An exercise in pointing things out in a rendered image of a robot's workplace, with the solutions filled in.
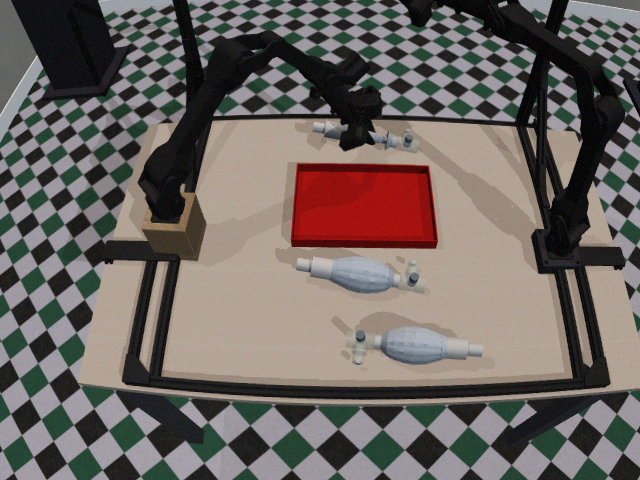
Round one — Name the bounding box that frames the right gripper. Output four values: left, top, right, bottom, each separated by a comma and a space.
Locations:
330, 88, 376, 152

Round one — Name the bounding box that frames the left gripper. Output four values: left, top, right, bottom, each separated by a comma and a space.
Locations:
399, 0, 464, 27

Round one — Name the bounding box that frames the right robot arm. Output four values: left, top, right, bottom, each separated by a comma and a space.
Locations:
138, 31, 383, 224

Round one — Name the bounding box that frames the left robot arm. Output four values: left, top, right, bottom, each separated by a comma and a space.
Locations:
463, 0, 625, 259

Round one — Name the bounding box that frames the red tray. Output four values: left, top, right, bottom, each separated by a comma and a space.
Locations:
291, 163, 438, 249

